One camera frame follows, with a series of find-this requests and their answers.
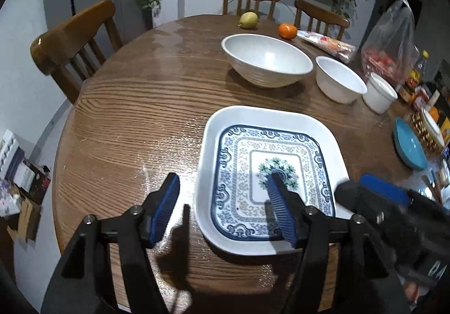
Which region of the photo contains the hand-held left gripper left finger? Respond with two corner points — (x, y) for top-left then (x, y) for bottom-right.
(41, 173), (181, 314)

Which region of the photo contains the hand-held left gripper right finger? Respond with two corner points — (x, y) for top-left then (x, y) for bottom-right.
(265, 173), (412, 314)

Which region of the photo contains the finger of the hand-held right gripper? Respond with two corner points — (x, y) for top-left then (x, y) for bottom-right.
(359, 173), (413, 206)
(334, 180), (391, 227)

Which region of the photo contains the turquoise blue plate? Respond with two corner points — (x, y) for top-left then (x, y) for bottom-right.
(393, 117), (429, 170)

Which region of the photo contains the rectangular blue patterned plate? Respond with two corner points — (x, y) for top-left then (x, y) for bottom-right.
(193, 105), (350, 256)

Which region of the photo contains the small white cup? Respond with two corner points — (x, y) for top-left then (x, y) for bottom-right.
(362, 72), (399, 114)

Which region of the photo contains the medium white bowl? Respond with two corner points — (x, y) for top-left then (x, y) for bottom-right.
(315, 56), (368, 104)

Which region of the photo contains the large white bowl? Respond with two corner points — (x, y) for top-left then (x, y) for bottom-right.
(221, 33), (314, 88)

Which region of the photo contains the white dish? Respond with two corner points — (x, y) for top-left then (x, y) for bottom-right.
(422, 108), (445, 146)

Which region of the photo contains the jar with red lid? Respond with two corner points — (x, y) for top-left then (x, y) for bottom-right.
(413, 86), (431, 112)

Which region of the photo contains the bottle with yellow red label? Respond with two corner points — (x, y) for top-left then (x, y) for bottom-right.
(406, 50), (430, 97)

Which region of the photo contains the dark box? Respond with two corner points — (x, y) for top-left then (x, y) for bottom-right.
(28, 166), (51, 205)

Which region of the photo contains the brown cardboard piece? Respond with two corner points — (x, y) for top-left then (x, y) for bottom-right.
(7, 195), (43, 241)

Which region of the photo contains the white red snack packet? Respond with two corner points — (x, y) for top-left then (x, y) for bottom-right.
(297, 30), (356, 63)

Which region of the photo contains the clear plastic bag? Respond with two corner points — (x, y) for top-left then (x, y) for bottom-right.
(362, 0), (420, 86)

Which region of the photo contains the white box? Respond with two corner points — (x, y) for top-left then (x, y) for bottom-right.
(0, 129), (26, 188)

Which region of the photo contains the green pear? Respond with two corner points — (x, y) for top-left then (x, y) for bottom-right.
(239, 12), (260, 30)

